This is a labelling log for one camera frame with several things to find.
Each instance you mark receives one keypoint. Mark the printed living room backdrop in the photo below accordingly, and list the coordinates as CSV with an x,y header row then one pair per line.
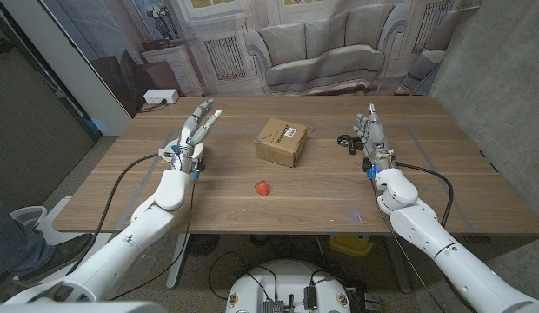
x,y
321,48

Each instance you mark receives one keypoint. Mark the person leg in jeans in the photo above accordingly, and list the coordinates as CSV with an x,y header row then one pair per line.
x,y
13,243

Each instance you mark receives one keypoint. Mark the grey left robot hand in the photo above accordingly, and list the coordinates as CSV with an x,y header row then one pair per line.
x,y
187,150

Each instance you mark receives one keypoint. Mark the white power strip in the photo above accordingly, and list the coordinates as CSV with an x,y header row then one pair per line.
x,y
161,96

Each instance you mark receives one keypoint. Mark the brown cardboard package box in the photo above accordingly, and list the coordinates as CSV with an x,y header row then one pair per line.
x,y
280,145

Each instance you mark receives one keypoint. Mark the black round fan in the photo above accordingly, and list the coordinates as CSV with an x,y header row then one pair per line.
x,y
203,244

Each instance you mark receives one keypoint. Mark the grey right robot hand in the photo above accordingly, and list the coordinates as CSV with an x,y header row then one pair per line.
x,y
376,139

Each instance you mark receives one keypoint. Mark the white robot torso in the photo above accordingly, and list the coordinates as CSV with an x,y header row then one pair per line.
x,y
289,282

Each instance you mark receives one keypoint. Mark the white table leg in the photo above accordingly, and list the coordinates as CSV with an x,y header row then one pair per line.
x,y
177,261
397,265

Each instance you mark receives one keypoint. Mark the white ceramic bowl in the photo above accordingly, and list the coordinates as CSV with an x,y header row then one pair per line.
x,y
199,150

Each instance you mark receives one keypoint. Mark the black hand grip trainer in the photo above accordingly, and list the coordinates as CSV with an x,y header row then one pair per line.
x,y
348,141

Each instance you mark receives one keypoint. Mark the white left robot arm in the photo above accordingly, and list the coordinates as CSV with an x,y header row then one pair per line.
x,y
113,256

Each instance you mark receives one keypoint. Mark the white round stand base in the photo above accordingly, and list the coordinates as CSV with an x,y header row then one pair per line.
x,y
28,215

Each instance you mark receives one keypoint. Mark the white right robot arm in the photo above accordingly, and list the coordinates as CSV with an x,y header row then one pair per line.
x,y
461,261

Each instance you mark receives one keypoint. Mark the yellow plastic object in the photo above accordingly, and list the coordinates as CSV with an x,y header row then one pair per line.
x,y
351,244

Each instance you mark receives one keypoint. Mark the dark shoe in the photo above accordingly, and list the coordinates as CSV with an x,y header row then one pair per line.
x,y
65,252

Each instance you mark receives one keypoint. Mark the red toy strawberry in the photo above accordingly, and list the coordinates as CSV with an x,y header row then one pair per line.
x,y
262,188

